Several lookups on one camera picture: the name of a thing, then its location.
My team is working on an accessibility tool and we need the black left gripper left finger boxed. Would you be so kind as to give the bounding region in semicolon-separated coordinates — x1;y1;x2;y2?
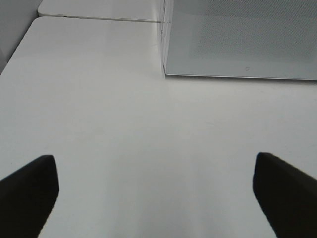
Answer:
0;155;59;238

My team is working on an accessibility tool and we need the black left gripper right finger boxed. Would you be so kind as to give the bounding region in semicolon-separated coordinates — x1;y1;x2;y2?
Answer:
253;152;317;238

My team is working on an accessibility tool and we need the white microwave door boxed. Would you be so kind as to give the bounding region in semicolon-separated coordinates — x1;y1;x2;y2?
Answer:
166;0;317;80

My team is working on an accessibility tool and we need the white microwave oven body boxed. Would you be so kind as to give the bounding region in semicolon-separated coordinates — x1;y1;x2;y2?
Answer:
151;0;174;78

